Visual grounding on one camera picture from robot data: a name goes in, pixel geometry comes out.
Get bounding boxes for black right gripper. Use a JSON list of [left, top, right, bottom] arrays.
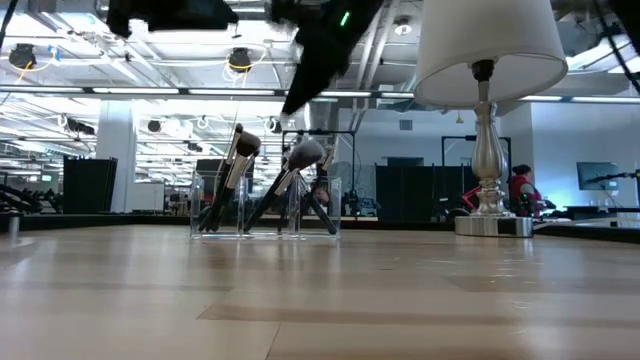
[[272, 0, 386, 117]]

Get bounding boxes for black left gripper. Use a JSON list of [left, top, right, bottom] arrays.
[[106, 0, 240, 40]]

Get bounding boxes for large fluffy powder brush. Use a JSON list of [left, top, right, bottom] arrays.
[[242, 139, 327, 234]]

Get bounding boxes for round head black makeup brush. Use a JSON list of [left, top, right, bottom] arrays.
[[205, 130, 263, 233]]

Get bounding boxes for clear acrylic brush organizer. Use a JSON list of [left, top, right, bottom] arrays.
[[188, 172, 343, 239]]

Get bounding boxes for long ceiling light strip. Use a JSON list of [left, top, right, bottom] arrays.
[[92, 87, 181, 96], [572, 96, 640, 105], [319, 90, 374, 99]]

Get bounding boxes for person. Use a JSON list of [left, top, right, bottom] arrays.
[[508, 163, 545, 217], [307, 182, 334, 209]]

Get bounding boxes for wide black partition panel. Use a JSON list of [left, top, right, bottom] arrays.
[[374, 164, 474, 221]]

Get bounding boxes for white square column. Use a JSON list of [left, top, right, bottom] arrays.
[[95, 99, 137, 214]]

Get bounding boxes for white shade silver table lamp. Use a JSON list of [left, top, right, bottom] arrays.
[[413, 0, 570, 239]]

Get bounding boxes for silver ventilation duct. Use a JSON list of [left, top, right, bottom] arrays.
[[305, 97, 342, 146]]

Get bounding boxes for black gantry frame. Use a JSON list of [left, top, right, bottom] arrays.
[[440, 134, 514, 211], [281, 129, 357, 211]]

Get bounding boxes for black ceiling cable reel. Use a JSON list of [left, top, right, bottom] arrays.
[[8, 43, 37, 70], [228, 47, 253, 74]]

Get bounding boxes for black hanging cable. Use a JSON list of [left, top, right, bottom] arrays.
[[0, 0, 20, 51]]

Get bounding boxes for wall mounted monitor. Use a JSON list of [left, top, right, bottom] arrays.
[[576, 161, 620, 192]]

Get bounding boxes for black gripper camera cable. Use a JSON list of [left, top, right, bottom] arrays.
[[592, 0, 640, 96]]

